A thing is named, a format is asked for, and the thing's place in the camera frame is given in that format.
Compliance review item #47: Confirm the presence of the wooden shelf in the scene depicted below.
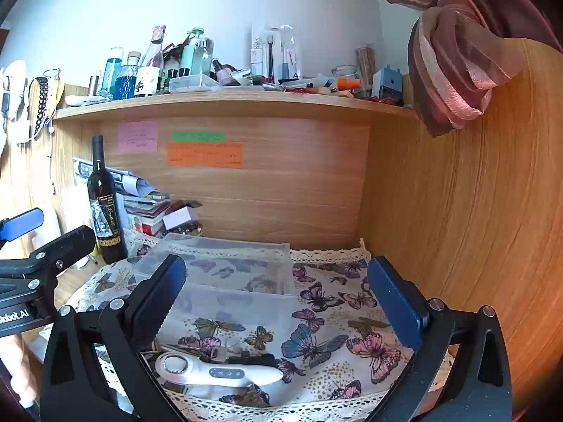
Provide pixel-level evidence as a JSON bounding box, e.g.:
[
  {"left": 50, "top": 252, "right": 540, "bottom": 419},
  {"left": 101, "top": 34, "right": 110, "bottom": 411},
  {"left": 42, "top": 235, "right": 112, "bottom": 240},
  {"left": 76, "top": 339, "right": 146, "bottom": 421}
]
[{"left": 52, "top": 89, "right": 419, "bottom": 120}]

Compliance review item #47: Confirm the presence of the orange sticky note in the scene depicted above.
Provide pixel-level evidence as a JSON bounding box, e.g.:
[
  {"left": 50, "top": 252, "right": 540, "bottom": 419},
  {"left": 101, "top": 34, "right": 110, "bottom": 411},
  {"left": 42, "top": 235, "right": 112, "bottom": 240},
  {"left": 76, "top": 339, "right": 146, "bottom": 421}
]
[{"left": 166, "top": 141, "right": 245, "bottom": 169}]

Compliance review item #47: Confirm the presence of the dark wine bottle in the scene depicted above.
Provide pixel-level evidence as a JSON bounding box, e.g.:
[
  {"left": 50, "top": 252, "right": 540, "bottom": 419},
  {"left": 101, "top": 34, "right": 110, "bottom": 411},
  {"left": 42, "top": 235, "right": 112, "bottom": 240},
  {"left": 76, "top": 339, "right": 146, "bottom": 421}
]
[{"left": 87, "top": 135, "right": 129, "bottom": 264}]

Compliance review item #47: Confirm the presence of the blue patterned glass bottle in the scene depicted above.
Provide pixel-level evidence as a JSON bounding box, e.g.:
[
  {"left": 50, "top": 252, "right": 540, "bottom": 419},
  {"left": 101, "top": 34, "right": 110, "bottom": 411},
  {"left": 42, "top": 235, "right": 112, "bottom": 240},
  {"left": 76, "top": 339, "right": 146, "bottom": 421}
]
[{"left": 113, "top": 51, "right": 141, "bottom": 101}]

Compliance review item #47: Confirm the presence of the white hanging cloth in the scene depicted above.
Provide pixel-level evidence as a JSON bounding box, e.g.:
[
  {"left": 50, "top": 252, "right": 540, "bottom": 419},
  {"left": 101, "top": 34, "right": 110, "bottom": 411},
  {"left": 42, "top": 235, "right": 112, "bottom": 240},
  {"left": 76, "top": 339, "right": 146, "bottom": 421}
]
[{"left": 0, "top": 60, "right": 29, "bottom": 146}]

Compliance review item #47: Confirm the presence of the black and white lace trim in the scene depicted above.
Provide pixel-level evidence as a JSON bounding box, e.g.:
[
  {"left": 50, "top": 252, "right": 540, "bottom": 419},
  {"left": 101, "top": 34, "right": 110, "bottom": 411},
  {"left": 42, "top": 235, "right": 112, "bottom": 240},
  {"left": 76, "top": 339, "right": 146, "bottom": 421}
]
[{"left": 29, "top": 77, "right": 66, "bottom": 139}]

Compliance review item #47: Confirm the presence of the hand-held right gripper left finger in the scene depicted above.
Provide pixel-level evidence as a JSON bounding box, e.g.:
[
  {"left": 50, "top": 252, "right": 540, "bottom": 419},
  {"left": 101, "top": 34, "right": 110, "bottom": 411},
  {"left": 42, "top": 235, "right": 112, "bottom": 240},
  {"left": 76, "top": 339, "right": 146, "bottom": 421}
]
[{"left": 39, "top": 254, "right": 188, "bottom": 422}]

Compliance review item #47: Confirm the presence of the small white box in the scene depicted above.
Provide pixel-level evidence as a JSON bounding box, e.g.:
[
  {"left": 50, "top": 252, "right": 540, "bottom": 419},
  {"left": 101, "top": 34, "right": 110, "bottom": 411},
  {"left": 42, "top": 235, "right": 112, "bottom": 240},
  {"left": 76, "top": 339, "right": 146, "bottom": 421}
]
[{"left": 163, "top": 207, "right": 198, "bottom": 229}]

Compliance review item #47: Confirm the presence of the tall blue liquid bottle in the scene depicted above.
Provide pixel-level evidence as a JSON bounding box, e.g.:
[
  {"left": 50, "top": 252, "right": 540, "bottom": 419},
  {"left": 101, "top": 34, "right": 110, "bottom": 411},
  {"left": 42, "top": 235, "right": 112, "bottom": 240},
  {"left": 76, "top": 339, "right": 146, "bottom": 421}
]
[{"left": 104, "top": 46, "right": 124, "bottom": 97}]

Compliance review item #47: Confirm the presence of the stack of books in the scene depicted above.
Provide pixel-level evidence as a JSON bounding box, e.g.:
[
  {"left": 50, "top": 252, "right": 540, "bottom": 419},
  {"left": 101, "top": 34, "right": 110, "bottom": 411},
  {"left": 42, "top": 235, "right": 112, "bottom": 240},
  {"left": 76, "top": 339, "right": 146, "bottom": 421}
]
[{"left": 123, "top": 191, "right": 172, "bottom": 238}]

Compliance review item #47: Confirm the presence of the short empty glass jar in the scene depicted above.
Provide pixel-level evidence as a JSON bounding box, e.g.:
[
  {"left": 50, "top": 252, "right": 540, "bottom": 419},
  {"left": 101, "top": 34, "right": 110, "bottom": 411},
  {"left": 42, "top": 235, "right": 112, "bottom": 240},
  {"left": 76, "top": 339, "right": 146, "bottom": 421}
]
[{"left": 331, "top": 65, "right": 360, "bottom": 89}]

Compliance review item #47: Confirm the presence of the packaged toothbrush set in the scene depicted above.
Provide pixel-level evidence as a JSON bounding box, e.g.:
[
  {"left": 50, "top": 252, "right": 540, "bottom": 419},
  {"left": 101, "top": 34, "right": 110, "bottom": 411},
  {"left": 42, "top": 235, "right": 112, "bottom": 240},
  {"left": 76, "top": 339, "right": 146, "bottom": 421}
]
[{"left": 251, "top": 25, "right": 304, "bottom": 82}]

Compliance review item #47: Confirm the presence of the person's left hand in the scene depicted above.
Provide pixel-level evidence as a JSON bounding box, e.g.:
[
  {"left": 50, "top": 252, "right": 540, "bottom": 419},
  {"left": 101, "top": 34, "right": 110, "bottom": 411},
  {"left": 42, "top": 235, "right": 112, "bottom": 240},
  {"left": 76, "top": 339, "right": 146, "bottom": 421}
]
[{"left": 0, "top": 332, "right": 38, "bottom": 410}]

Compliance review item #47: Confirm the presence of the pink sticky note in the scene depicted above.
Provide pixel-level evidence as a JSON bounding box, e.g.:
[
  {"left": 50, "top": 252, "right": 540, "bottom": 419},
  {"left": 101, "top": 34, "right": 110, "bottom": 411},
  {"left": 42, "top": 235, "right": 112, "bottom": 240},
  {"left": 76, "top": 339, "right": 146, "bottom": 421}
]
[{"left": 117, "top": 120, "right": 159, "bottom": 154}]

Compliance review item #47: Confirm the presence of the blue grey pencil sharpener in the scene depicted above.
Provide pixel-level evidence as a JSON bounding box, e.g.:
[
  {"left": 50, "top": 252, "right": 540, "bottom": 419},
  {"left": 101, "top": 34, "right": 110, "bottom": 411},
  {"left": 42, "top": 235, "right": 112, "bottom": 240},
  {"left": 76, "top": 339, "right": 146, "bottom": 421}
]
[{"left": 372, "top": 64, "right": 404, "bottom": 100}]

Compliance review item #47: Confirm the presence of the clear bottle with white label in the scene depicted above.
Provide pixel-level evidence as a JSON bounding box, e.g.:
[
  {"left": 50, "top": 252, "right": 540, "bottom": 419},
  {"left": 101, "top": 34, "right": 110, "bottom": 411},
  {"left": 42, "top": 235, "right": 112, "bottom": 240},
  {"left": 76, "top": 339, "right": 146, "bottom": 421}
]
[{"left": 134, "top": 25, "right": 167, "bottom": 97}]

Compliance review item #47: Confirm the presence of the glass jar with sticks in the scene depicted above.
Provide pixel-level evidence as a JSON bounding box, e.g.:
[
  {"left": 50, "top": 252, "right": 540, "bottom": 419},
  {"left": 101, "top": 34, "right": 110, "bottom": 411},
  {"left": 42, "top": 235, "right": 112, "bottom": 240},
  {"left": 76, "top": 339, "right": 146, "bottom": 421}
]
[{"left": 355, "top": 47, "right": 378, "bottom": 89}]

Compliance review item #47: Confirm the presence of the white marker pen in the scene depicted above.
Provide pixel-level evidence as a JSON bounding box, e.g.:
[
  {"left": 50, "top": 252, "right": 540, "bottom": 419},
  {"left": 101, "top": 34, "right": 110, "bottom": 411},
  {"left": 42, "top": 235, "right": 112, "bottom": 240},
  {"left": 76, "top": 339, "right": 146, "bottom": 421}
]
[{"left": 65, "top": 95, "right": 109, "bottom": 107}]

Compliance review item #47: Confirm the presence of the white facial massager device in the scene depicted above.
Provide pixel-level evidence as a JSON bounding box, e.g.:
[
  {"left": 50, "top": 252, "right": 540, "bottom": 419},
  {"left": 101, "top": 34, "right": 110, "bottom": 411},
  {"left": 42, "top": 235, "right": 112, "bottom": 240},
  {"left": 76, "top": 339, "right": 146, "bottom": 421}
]
[{"left": 154, "top": 349, "right": 285, "bottom": 393}]

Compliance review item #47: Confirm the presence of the clear plastic storage box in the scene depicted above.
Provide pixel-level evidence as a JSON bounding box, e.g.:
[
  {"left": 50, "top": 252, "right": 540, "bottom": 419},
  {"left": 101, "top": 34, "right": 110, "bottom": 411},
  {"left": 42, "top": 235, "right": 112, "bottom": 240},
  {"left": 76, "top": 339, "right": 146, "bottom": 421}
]
[
  {"left": 154, "top": 281, "right": 301, "bottom": 346},
  {"left": 133, "top": 233, "right": 292, "bottom": 296}
]

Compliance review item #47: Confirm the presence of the black hair clip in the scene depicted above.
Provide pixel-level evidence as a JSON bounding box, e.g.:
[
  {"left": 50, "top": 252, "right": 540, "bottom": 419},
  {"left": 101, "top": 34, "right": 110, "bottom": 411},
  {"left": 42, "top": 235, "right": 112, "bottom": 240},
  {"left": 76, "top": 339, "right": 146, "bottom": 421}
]
[{"left": 199, "top": 346, "right": 277, "bottom": 366}]

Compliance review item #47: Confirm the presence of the maroon striped curtain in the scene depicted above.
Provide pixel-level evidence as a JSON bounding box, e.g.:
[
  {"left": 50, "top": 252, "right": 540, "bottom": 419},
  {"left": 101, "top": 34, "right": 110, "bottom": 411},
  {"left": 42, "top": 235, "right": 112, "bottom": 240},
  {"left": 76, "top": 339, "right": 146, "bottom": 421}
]
[{"left": 347, "top": 0, "right": 563, "bottom": 138}]

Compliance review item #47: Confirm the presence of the mint green pump bottle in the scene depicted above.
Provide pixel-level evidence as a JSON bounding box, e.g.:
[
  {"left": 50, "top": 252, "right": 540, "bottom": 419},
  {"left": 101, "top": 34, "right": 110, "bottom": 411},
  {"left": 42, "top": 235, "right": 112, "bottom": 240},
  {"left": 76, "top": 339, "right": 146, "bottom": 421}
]
[{"left": 178, "top": 27, "right": 207, "bottom": 78}]

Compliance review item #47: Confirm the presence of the green sticky note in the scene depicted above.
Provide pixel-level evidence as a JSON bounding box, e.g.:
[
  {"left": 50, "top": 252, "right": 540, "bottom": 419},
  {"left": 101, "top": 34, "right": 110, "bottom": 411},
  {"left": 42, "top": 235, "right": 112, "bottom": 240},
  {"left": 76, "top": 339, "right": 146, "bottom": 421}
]
[{"left": 172, "top": 131, "right": 226, "bottom": 143}]

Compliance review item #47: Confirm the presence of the clear plastic tray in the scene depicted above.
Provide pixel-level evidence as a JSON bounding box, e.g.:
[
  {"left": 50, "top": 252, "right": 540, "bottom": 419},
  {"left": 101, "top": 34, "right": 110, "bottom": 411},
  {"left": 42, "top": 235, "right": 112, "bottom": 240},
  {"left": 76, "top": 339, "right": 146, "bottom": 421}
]
[{"left": 169, "top": 74, "right": 221, "bottom": 93}]

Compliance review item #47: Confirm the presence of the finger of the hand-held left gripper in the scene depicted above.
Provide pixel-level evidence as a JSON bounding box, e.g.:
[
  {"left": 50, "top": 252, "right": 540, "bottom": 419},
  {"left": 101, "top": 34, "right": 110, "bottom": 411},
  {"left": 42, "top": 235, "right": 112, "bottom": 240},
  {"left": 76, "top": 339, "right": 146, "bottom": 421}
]
[
  {"left": 0, "top": 208, "right": 45, "bottom": 249},
  {"left": 0, "top": 225, "right": 96, "bottom": 288}
]

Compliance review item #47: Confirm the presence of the rolled printed paper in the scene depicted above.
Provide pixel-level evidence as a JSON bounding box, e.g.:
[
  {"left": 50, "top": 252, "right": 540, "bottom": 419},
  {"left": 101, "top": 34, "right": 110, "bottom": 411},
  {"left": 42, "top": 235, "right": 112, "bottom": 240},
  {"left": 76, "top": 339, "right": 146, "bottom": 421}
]
[{"left": 106, "top": 166, "right": 152, "bottom": 198}]

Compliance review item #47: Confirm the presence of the butterfly print lace tablecloth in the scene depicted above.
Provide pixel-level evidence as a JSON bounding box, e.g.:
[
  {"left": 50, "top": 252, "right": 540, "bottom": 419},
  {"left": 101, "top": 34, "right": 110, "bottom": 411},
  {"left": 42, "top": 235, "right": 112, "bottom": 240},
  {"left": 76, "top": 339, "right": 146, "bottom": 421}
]
[{"left": 72, "top": 229, "right": 455, "bottom": 422}]

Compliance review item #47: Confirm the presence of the clear square bottle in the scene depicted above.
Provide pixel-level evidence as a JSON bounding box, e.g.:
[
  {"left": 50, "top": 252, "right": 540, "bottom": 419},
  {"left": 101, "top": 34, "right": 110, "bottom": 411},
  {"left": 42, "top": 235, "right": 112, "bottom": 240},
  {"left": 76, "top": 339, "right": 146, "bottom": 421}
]
[{"left": 194, "top": 37, "right": 216, "bottom": 77}]

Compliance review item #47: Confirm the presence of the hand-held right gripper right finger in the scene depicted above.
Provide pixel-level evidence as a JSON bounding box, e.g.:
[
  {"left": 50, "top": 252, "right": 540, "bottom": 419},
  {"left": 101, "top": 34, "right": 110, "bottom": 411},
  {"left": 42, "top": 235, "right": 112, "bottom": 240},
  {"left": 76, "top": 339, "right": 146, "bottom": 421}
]
[{"left": 367, "top": 255, "right": 513, "bottom": 422}]

